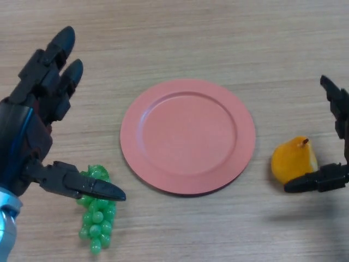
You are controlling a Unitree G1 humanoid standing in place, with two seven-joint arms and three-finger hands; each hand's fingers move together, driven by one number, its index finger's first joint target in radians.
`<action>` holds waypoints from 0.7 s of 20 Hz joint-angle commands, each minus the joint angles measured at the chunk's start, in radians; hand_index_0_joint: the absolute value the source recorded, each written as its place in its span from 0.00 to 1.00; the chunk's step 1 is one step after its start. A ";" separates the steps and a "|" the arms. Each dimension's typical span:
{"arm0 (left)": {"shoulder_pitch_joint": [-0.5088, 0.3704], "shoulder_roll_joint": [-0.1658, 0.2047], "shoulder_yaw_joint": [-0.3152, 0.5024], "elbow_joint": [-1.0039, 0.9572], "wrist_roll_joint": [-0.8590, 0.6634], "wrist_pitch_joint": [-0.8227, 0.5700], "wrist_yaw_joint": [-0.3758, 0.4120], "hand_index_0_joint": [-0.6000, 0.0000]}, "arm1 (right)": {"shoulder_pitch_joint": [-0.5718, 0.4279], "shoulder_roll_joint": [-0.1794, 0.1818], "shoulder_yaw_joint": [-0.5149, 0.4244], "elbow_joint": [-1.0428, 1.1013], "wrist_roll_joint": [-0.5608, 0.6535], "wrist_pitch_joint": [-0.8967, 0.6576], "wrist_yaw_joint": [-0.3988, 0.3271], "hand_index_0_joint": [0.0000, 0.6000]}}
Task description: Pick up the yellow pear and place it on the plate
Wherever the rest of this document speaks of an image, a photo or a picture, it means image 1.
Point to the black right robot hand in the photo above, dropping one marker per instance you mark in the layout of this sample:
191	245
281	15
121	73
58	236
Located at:
330	178

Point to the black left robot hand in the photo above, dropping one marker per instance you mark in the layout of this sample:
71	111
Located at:
21	136

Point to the yellow pear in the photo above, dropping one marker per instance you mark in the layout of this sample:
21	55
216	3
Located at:
291	161

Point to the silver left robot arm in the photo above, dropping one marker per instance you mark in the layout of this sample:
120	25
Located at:
6	229

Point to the pink round plate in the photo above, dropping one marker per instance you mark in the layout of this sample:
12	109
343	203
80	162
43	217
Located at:
188	136

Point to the green grape bunch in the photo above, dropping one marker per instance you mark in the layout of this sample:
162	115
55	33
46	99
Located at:
95	229

